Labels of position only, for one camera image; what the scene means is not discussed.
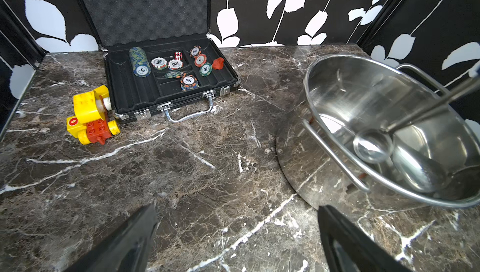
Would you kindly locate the black poker chip case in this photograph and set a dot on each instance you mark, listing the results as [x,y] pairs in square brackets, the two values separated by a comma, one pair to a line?
[171,32]

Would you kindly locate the stainless steel pot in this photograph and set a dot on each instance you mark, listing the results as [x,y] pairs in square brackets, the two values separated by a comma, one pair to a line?
[397,126]

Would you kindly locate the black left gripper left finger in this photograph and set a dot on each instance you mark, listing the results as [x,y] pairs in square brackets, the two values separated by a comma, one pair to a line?
[126,249]

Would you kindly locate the yellow red toy block vehicle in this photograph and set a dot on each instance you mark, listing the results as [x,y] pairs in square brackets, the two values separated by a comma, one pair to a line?
[90,123]

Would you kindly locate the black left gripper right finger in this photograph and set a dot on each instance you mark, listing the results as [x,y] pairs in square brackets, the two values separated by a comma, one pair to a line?
[347,248]

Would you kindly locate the stack of poker chips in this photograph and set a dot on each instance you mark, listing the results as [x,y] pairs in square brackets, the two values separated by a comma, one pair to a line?
[139,62]

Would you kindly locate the red dealer button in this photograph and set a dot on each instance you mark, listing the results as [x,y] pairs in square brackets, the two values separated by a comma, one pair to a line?
[218,64]

